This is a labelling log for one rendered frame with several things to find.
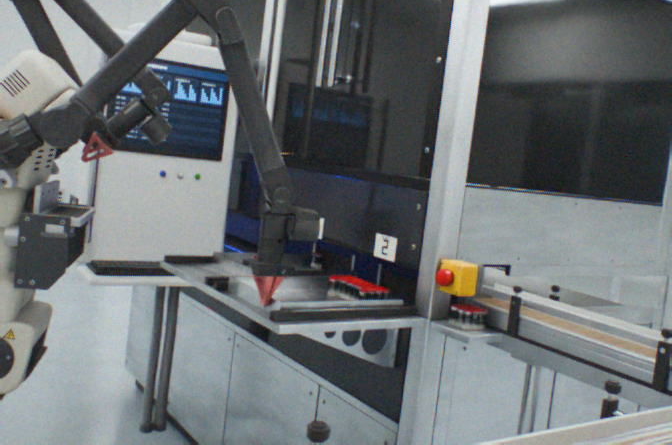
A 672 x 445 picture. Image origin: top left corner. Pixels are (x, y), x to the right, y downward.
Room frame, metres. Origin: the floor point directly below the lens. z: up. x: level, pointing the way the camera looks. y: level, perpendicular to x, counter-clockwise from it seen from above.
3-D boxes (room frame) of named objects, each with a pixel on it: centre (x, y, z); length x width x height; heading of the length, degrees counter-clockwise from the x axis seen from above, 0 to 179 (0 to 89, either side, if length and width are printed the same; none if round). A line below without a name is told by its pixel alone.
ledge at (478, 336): (1.63, -0.35, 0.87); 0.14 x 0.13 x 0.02; 125
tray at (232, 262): (2.03, 0.12, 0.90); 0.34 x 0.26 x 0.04; 125
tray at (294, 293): (1.69, 0.02, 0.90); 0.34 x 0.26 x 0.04; 124
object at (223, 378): (2.78, -0.08, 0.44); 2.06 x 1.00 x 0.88; 35
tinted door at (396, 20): (1.88, -0.11, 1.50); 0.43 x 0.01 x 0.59; 35
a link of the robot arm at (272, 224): (1.53, 0.12, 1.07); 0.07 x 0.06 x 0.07; 106
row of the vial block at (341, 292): (1.75, -0.07, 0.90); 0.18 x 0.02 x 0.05; 34
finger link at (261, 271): (1.53, 0.14, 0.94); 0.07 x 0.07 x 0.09; 34
